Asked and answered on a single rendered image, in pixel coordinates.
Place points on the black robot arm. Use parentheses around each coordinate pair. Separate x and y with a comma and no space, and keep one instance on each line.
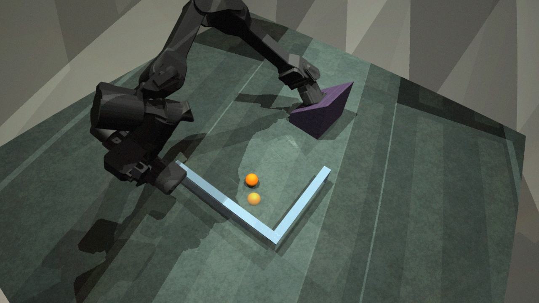
(118,108)

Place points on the low clear glass walls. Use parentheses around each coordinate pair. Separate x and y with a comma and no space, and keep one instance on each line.
(242,224)

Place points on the clear l-shaped low wall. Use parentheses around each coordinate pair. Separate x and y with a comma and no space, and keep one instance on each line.
(273,236)

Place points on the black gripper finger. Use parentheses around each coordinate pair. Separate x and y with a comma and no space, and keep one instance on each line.
(147,179)
(106,145)

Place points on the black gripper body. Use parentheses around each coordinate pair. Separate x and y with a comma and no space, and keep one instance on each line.
(167,176)

